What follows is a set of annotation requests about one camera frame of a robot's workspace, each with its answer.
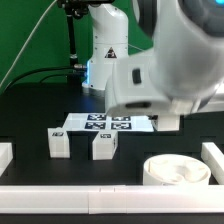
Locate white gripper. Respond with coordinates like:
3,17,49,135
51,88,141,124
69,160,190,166
173,83,224,115

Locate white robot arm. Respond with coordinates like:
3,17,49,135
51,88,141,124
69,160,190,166
83,0,224,116

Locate white marker board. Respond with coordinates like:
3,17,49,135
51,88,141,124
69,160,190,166
63,113,153,132

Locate white right fence rail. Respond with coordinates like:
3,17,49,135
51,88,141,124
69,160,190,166
201,142,224,185

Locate white fence rail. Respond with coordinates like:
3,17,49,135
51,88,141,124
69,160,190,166
201,142,224,185
0,185,224,214
0,143,13,176

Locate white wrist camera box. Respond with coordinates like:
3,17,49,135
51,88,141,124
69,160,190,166
105,54,174,117

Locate black cables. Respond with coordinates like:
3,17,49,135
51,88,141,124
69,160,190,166
0,66,88,98

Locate black camera stand pole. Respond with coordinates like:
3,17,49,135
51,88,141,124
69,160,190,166
57,0,88,84

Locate grey cable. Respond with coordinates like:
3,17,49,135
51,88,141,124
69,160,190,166
0,0,59,91

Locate white front fence rail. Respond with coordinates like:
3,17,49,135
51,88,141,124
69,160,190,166
0,185,224,214

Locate white left fence rail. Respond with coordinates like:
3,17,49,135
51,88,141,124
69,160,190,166
0,143,13,176

